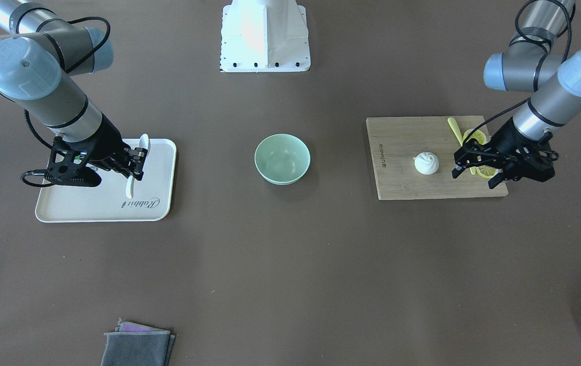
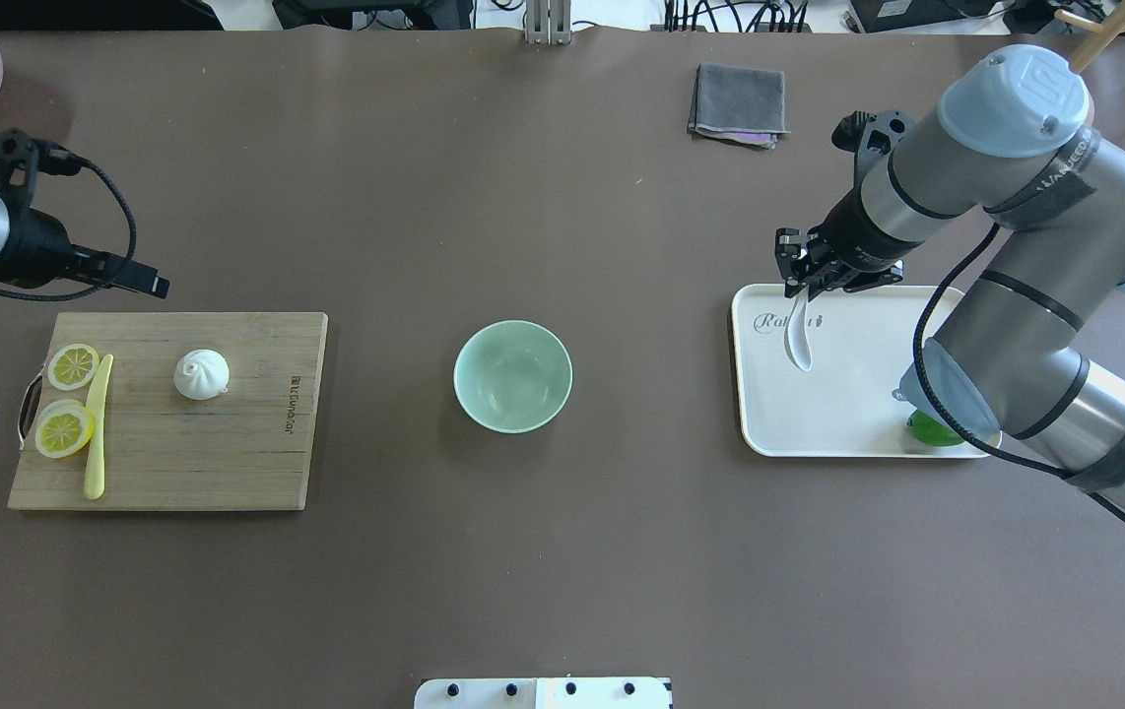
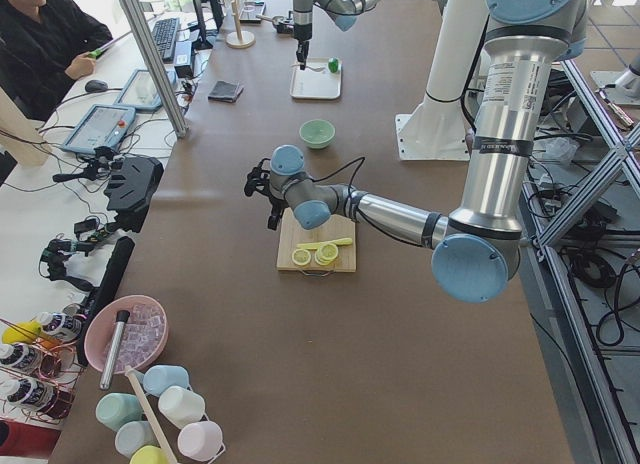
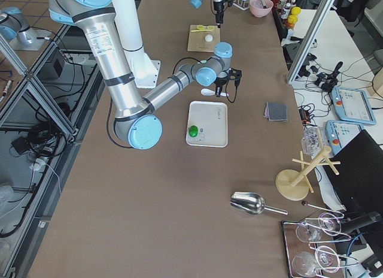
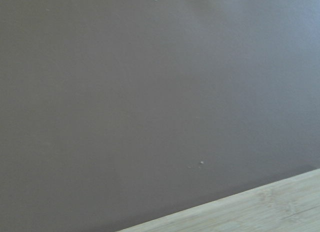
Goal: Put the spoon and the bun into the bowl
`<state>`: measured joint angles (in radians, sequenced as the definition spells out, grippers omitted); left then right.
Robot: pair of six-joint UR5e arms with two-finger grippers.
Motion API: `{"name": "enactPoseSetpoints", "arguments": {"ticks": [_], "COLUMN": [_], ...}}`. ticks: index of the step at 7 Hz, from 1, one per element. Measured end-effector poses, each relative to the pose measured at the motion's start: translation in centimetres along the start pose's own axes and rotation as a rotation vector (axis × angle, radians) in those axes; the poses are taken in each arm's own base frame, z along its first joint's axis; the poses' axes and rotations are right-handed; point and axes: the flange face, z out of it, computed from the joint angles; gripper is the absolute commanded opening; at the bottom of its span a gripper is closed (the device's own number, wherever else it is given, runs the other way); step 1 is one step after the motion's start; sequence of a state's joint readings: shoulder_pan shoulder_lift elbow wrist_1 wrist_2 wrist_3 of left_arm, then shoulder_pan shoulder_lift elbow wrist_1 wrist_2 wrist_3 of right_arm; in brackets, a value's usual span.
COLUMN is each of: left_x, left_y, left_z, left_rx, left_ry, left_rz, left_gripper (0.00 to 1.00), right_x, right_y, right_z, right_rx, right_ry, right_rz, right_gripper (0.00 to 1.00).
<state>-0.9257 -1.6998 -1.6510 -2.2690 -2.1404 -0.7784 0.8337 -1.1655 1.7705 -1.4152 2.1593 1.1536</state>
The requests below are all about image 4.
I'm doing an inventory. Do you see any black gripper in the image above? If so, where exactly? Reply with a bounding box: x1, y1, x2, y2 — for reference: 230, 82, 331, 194
212, 0, 225, 24
214, 71, 230, 97

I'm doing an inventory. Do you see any white ceramic spoon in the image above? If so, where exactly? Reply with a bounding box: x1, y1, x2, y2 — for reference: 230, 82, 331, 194
200, 88, 227, 97

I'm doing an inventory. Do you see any white steamed bun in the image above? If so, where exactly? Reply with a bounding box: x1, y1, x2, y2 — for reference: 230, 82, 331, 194
205, 35, 213, 42

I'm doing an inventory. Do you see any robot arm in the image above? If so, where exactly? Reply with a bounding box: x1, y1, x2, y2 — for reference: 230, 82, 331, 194
49, 0, 232, 149
1, 0, 231, 52

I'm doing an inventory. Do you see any pink bowl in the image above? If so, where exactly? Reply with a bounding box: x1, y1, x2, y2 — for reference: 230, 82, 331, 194
249, 0, 273, 17

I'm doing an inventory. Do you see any yellow plastic knife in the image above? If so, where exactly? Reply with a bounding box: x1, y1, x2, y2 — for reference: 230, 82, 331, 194
190, 29, 213, 32

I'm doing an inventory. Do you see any wooden cutting board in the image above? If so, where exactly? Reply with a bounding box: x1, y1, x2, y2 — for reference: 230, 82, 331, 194
187, 25, 220, 52

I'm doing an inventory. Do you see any cream rabbit tray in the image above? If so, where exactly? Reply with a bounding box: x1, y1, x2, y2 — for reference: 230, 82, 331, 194
186, 101, 228, 147

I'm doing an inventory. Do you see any green lime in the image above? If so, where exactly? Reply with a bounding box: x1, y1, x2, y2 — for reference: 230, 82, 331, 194
188, 125, 199, 138

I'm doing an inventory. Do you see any grey folded cloth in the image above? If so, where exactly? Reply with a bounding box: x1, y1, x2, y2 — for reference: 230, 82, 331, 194
264, 102, 288, 122

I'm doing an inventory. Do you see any clear glass jar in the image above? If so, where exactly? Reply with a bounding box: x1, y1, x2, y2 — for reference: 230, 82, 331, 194
301, 126, 329, 156

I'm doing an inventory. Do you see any metal scoop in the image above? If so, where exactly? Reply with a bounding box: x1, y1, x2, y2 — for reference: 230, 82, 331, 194
230, 192, 288, 215

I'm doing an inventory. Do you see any wooden mug tree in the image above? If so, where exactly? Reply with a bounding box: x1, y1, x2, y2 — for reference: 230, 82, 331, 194
275, 146, 341, 201

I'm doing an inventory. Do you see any blue teach pendant near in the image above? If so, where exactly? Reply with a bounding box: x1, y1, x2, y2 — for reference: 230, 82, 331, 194
326, 120, 364, 155

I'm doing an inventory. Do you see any blue teach pendant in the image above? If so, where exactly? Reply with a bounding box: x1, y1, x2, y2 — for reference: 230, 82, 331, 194
331, 86, 376, 125
326, 120, 364, 155

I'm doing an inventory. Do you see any blue teach pendant far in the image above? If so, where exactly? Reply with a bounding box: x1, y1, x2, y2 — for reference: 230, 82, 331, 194
331, 86, 376, 125

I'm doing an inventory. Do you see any wine glass upper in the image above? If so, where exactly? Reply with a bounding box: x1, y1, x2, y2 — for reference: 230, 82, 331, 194
296, 213, 341, 243

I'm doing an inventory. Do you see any wine glass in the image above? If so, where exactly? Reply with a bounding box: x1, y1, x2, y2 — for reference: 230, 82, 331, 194
291, 246, 340, 277
296, 213, 341, 243

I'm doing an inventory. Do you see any wine glass lower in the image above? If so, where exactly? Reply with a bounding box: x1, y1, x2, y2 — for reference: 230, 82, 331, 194
291, 246, 340, 277

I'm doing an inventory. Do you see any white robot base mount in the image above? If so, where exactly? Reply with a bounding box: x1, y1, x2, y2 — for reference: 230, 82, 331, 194
113, 0, 160, 89

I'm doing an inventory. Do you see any aluminium frame post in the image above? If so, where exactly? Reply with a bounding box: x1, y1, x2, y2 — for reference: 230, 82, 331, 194
286, 0, 334, 84

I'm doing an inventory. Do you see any black wire glass rack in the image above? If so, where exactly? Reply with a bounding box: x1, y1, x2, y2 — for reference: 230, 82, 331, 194
281, 212, 359, 277

